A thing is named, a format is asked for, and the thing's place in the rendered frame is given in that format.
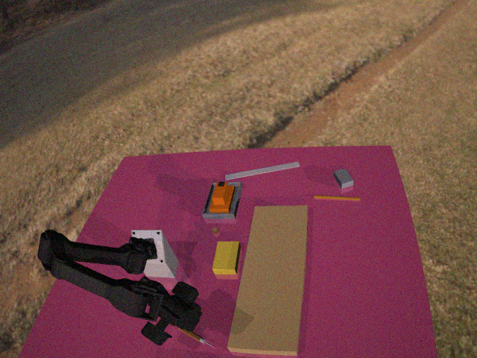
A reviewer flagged tan wooden panel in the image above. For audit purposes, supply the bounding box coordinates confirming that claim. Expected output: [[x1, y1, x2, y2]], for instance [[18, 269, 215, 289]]
[[227, 205, 309, 356]]

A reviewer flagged awl with orange handle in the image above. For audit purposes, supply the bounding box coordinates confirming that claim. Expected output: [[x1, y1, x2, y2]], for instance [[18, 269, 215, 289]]
[[178, 328, 212, 346]]

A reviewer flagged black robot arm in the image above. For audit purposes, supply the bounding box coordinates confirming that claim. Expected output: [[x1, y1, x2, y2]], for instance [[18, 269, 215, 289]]
[[37, 229, 203, 332]]

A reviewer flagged grey flat bar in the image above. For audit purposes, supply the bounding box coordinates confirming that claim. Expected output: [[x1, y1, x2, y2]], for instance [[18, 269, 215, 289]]
[[225, 162, 300, 180]]

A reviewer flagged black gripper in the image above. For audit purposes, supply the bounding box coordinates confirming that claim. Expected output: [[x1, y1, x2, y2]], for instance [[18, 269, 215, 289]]
[[141, 281, 199, 346]]

